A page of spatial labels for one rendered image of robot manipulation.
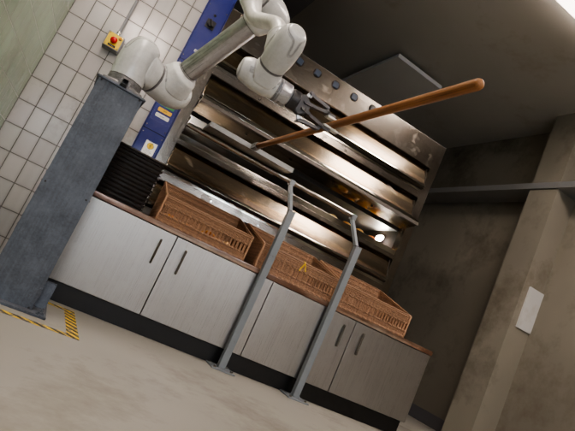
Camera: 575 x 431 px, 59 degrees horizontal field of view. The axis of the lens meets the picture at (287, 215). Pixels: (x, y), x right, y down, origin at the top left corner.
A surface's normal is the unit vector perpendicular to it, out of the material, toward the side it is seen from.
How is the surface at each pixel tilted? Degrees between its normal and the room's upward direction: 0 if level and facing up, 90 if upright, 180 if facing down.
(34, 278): 90
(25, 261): 90
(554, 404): 90
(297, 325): 90
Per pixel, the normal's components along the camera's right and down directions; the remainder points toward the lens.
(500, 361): 0.41, 0.01
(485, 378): -0.81, -0.44
